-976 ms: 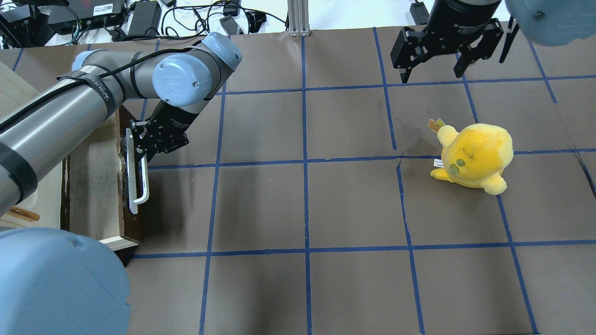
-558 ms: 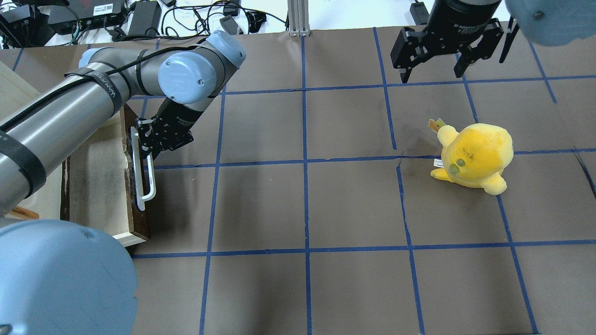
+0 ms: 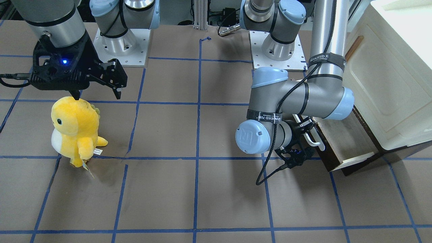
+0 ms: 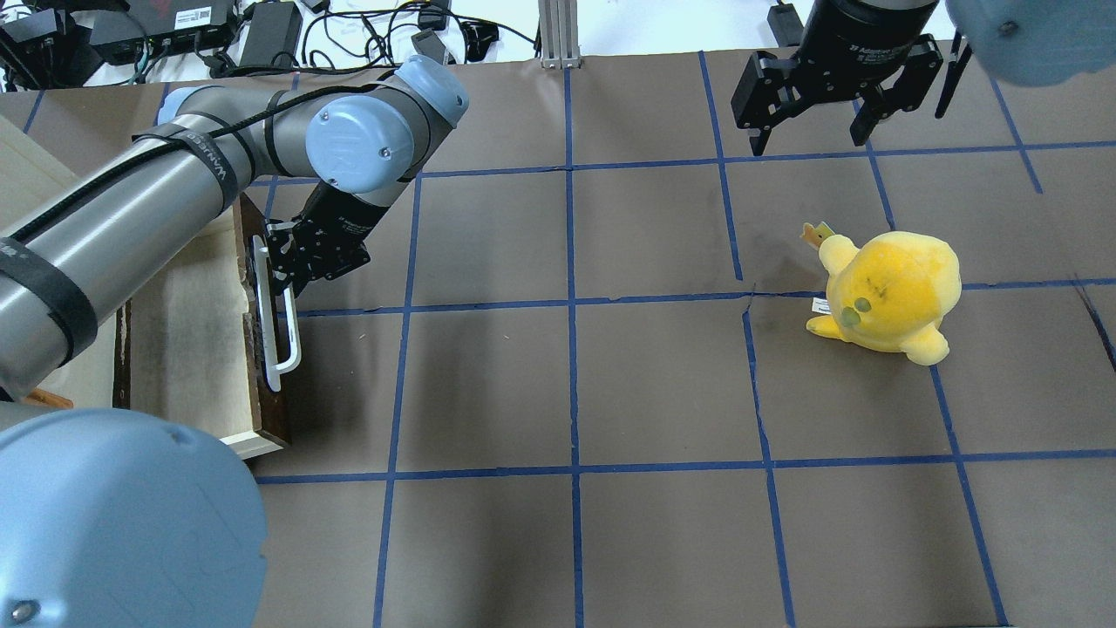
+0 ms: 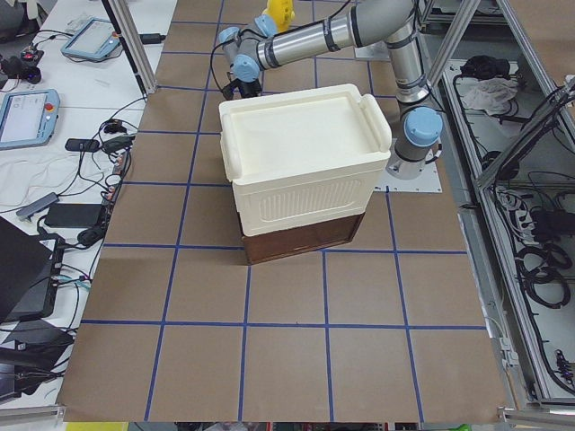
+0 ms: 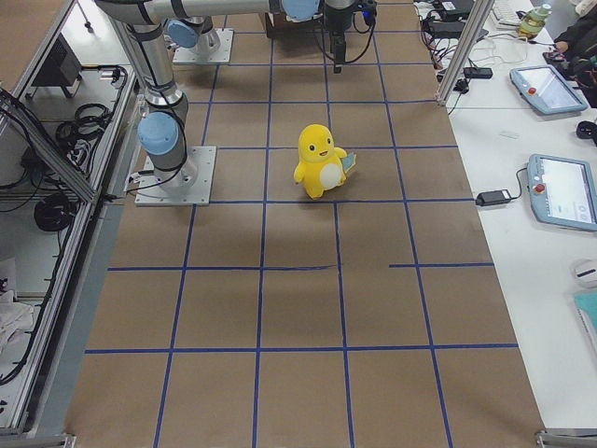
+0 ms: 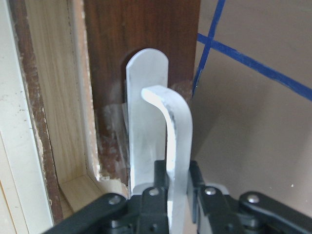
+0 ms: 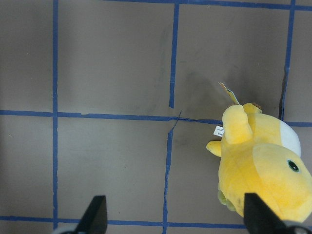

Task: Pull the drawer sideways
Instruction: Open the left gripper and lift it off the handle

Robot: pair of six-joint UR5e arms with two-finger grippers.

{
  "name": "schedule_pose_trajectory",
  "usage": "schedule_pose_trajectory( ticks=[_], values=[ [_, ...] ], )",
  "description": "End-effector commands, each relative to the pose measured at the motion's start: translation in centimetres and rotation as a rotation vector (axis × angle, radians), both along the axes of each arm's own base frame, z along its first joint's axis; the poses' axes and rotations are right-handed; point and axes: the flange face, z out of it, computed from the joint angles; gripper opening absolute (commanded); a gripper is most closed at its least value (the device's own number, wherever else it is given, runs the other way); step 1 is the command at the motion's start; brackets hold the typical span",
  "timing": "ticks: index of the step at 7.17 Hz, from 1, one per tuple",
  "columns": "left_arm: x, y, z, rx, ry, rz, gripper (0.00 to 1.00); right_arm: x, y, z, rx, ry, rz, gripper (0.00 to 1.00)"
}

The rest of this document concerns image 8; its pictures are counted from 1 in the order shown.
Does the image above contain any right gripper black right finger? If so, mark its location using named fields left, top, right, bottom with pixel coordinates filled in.
left=243, top=193, right=312, bottom=234

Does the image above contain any yellow plush toy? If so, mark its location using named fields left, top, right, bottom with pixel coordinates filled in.
left=206, top=89, right=312, bottom=222

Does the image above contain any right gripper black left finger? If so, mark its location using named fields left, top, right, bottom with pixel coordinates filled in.
left=52, top=195, right=108, bottom=234

